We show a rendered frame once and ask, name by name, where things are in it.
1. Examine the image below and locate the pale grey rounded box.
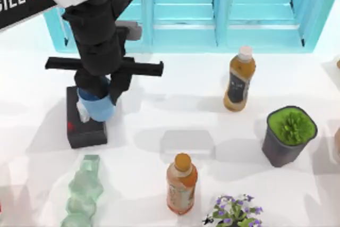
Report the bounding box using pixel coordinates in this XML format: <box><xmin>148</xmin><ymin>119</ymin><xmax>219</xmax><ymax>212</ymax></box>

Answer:
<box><xmin>116</xmin><ymin>20</ymin><xmax>142</xmax><ymax>41</ymax></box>

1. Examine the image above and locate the blue cup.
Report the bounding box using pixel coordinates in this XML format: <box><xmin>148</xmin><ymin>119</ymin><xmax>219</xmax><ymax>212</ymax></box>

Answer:
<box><xmin>76</xmin><ymin>78</ymin><xmax>117</xmax><ymax>123</ymax></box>

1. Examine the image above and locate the light blue rack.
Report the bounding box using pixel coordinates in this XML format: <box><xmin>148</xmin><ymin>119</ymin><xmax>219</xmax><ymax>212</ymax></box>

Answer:
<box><xmin>44</xmin><ymin>0</ymin><xmax>336</xmax><ymax>54</ymax></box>

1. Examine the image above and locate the clear green bottle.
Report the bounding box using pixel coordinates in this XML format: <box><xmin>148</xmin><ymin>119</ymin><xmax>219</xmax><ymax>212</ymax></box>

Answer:
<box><xmin>59</xmin><ymin>154</ymin><xmax>105</xmax><ymax>227</ymax></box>

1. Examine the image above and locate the purple flower plant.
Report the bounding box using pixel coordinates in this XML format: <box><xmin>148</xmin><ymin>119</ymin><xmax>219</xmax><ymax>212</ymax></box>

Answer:
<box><xmin>202</xmin><ymin>194</ymin><xmax>265</xmax><ymax>227</ymax></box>

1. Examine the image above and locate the tan rounded object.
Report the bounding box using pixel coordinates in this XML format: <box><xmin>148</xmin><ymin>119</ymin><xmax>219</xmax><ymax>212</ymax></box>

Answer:
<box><xmin>333</xmin><ymin>128</ymin><xmax>340</xmax><ymax>160</ymax></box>

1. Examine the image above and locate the grey pot with green plant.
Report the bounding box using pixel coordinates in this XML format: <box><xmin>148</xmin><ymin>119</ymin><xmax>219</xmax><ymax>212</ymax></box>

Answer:
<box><xmin>261</xmin><ymin>105</ymin><xmax>318</xmax><ymax>168</ymax></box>

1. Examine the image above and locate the orange bottle with orange cap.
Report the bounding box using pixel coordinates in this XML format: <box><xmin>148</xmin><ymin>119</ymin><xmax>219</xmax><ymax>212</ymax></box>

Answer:
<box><xmin>166</xmin><ymin>153</ymin><xmax>199</xmax><ymax>216</ymax></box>

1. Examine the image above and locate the black tissue box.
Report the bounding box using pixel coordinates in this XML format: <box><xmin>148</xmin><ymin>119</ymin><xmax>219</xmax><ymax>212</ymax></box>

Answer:
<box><xmin>66</xmin><ymin>86</ymin><xmax>108</xmax><ymax>149</ymax></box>

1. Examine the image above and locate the brown bottle with white cap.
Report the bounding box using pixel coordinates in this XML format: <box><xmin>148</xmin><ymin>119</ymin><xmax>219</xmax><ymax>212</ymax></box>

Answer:
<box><xmin>223</xmin><ymin>46</ymin><xmax>257</xmax><ymax>112</ymax></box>

